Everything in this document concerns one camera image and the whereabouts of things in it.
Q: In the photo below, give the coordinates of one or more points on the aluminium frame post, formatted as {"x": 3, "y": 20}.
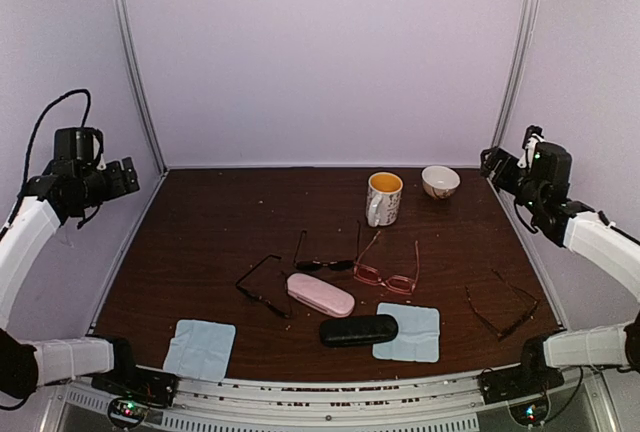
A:
{"x": 524, "y": 37}
{"x": 136, "y": 84}

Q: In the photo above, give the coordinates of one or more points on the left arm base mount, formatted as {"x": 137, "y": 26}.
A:
{"x": 136, "y": 390}

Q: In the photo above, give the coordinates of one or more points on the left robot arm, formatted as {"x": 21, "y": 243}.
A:
{"x": 75, "y": 184}

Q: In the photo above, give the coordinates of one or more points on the right aluminium frame post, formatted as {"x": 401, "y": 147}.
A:
{"x": 524, "y": 37}

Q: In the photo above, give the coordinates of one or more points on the tortoise frame glasses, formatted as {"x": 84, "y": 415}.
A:
{"x": 504, "y": 309}

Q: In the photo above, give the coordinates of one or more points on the black glasses case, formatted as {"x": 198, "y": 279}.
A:
{"x": 358, "y": 331}

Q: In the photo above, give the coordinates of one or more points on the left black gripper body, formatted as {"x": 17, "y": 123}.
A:
{"x": 96, "y": 190}

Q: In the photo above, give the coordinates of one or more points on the thin black frame glasses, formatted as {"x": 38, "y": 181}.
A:
{"x": 265, "y": 284}

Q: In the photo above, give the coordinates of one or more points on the front aluminium rail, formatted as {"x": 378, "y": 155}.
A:
{"x": 447, "y": 403}

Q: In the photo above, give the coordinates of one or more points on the patterned mug yellow inside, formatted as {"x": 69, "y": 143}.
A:
{"x": 384, "y": 194}

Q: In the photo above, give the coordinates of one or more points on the left aluminium frame post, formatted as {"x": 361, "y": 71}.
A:
{"x": 136, "y": 84}

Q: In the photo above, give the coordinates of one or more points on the white ceramic bowl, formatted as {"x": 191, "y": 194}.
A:
{"x": 439, "y": 182}

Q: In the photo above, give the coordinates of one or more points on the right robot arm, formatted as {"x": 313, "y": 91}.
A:
{"x": 539, "y": 182}

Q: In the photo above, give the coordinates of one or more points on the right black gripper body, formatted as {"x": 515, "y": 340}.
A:
{"x": 502, "y": 179}

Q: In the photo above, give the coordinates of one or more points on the pink frame glasses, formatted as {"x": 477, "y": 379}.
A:
{"x": 399, "y": 284}

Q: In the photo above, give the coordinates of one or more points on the black sunglasses dark lenses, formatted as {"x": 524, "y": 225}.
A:
{"x": 314, "y": 265}

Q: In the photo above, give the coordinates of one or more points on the blue cleaning cloth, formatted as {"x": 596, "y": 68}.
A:
{"x": 200, "y": 350}
{"x": 418, "y": 334}

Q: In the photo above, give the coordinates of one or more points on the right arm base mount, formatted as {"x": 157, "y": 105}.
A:
{"x": 524, "y": 386}

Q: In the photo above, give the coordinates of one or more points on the pink glasses case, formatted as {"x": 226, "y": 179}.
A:
{"x": 320, "y": 295}

